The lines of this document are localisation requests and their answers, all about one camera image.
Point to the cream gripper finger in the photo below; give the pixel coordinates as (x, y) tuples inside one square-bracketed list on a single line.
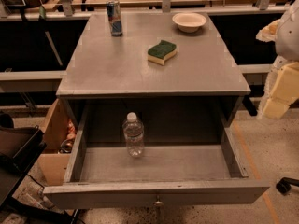
[(268, 33), (284, 92)]

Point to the clear plastic water bottle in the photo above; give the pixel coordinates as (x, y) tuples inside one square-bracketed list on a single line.
[(133, 131)]

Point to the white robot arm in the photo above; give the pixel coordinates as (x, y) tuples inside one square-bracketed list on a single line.
[(287, 49)]

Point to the open grey top drawer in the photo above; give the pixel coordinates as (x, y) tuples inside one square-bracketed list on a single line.
[(197, 165)]

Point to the grey cabinet counter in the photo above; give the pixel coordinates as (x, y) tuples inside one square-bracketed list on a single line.
[(171, 78)]

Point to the metal drawer knob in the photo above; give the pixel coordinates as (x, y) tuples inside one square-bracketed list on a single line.
[(158, 202)]

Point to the white paper bowl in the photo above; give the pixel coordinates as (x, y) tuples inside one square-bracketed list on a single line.
[(189, 22)]

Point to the black chair caster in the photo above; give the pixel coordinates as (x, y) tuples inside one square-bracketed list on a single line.
[(285, 183)]

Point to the green yellow sponge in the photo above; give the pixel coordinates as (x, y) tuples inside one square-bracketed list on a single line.
[(162, 52)]

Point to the blue energy drink can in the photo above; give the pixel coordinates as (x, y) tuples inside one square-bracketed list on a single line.
[(114, 17)]

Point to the cardboard box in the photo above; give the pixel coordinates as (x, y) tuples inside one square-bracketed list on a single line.
[(53, 164)]

